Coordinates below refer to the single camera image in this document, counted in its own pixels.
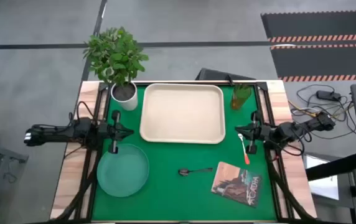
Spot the white floor panel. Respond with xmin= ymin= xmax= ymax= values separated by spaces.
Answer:
xmin=304 ymin=155 xmax=340 ymax=201

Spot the fork with orange handle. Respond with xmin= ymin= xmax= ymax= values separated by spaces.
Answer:
xmin=237 ymin=133 xmax=251 ymax=166

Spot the beige plastic tray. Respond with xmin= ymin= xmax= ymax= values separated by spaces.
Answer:
xmin=139 ymin=83 xmax=227 ymax=144

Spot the black mat with hazard stripes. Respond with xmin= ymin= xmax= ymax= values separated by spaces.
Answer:
xmin=260 ymin=11 xmax=356 ymax=43
xmin=270 ymin=43 xmax=356 ymax=83

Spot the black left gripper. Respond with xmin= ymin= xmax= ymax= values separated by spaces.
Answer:
xmin=98 ymin=109 xmax=134 ymax=155

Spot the black braided cable conduit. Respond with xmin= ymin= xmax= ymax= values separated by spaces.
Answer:
xmin=53 ymin=149 xmax=101 ymax=222
xmin=266 ymin=149 xmax=316 ymax=222

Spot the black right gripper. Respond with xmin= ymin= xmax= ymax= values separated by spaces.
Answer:
xmin=235 ymin=110 xmax=271 ymax=155

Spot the black panel behind table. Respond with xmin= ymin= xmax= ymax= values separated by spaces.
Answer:
xmin=195 ymin=67 xmax=256 ymax=82

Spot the dark metal spoon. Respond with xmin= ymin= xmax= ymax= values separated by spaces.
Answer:
xmin=178 ymin=167 xmax=213 ymax=177

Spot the black table frame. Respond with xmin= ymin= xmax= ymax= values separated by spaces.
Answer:
xmin=52 ymin=81 xmax=317 ymax=223

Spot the white ribbed plant pot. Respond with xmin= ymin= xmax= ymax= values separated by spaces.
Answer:
xmin=110 ymin=81 xmax=139 ymax=111

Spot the amber faceted plastic cup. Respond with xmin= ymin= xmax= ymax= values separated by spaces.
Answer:
xmin=230 ymin=83 xmax=253 ymax=111

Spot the Acadia picture book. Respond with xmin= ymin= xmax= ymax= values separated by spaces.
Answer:
xmin=210 ymin=161 xmax=263 ymax=208

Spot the green table mat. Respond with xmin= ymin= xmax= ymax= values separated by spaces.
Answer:
xmin=91 ymin=84 xmax=278 ymax=222

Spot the black power adapter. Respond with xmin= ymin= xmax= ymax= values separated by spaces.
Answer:
xmin=316 ymin=90 xmax=342 ymax=102

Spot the teal round plate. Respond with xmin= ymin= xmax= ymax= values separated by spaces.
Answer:
xmin=96 ymin=143 xmax=150 ymax=198

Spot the black crossbeam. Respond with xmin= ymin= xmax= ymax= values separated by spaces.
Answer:
xmin=305 ymin=152 xmax=356 ymax=182

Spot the tangle of floor cables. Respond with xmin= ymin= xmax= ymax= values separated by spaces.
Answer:
xmin=288 ymin=84 xmax=356 ymax=141

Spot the green leafy plant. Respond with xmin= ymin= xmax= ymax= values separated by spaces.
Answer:
xmin=83 ymin=26 xmax=150 ymax=87

